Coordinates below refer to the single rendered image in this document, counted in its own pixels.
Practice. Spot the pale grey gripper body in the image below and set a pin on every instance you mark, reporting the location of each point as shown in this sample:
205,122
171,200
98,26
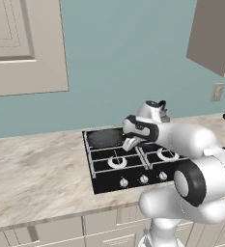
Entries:
130,144

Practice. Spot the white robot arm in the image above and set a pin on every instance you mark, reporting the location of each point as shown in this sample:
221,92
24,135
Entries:
194,141

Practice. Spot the dark grey frying pan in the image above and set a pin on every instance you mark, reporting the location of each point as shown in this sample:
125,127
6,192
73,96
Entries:
104,137

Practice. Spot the beige base cabinet door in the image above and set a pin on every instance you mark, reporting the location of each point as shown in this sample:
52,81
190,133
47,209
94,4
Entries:
118,241
213,236

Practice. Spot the black gas hob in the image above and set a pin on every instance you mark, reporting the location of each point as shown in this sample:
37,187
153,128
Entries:
101,167

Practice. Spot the silver hob knob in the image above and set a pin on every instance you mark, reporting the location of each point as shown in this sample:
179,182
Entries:
144,179
124,182
163,175

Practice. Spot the beige drawer front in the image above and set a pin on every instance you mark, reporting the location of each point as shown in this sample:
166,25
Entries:
61,229
110,222

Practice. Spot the beige wall outlet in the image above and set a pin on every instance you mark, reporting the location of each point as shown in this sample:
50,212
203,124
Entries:
217,92

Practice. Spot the taupe wall cabinet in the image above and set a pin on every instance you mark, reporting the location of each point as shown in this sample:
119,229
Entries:
210,32

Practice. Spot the beige wall cabinet door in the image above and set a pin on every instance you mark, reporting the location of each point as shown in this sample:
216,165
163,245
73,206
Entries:
27,45

